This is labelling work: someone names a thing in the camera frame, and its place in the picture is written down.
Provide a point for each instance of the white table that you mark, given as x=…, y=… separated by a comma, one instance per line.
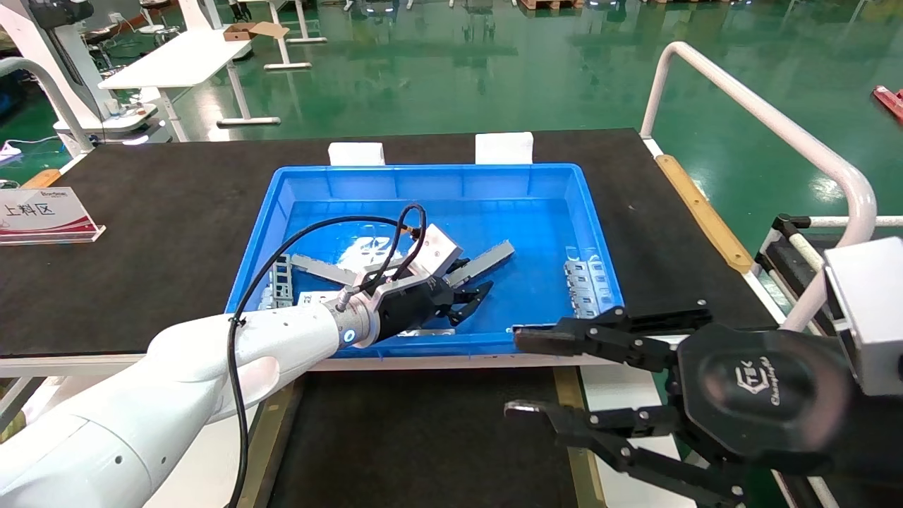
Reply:
x=176, y=60

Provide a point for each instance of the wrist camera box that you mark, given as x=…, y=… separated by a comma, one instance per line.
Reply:
x=875, y=310
x=437, y=247

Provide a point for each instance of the notched grey metal bracket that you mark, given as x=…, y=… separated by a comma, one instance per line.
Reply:
x=585, y=282

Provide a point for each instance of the small notched metal bracket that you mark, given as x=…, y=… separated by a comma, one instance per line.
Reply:
x=264, y=302

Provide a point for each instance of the white foam block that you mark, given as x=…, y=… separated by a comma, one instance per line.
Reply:
x=356, y=154
x=504, y=148

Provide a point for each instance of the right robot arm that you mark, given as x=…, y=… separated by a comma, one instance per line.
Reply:
x=882, y=444

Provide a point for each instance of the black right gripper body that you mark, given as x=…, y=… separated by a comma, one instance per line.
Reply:
x=762, y=402

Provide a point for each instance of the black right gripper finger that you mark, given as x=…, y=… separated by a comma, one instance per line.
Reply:
x=621, y=430
x=607, y=335

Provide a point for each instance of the flat grey metal bar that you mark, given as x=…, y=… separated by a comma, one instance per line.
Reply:
x=317, y=267

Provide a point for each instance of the dark thin metal bar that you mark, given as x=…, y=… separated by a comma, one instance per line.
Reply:
x=536, y=327

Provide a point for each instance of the grey metal bar part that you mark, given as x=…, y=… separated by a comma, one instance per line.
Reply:
x=494, y=255

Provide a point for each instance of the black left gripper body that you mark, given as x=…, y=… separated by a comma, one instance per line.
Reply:
x=413, y=307

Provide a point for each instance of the short wooden edge strip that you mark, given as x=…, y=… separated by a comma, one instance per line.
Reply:
x=42, y=179

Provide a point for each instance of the blue plastic bin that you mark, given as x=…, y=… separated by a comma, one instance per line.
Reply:
x=494, y=212

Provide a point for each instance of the grey tubular railing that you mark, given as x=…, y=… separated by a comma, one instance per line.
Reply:
x=49, y=85

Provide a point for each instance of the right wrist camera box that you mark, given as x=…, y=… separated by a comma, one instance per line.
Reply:
x=875, y=310

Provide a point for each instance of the white table frame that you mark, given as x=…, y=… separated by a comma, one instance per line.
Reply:
x=286, y=56

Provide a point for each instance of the acrylic sign with red print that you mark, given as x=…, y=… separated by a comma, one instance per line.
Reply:
x=42, y=212

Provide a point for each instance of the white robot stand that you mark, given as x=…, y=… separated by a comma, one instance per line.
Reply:
x=49, y=56

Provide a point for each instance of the large black table mat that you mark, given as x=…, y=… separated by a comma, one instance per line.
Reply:
x=141, y=233

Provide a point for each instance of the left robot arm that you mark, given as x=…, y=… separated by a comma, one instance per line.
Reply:
x=141, y=409

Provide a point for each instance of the narrow metal ladder part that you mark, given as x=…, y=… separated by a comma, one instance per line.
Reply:
x=275, y=282

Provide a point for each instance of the red floor object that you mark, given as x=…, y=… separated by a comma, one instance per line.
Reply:
x=890, y=102

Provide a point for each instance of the black cart frame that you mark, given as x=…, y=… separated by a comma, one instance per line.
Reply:
x=783, y=261

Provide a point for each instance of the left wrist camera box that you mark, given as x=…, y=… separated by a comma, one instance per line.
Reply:
x=437, y=247

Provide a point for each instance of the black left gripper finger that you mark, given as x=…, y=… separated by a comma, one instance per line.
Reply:
x=458, y=267
x=471, y=296

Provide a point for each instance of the white tubular railing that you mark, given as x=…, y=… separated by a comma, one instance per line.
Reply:
x=776, y=123

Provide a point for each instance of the brass tray edge strip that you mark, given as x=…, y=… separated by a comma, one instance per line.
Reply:
x=271, y=451
x=568, y=384

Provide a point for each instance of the long wooden edge strip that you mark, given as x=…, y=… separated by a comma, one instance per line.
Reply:
x=698, y=208

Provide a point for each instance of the wooden pallet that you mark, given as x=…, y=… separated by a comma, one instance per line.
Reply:
x=550, y=3

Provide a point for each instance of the open cardboard box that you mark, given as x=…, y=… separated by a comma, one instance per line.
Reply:
x=243, y=32

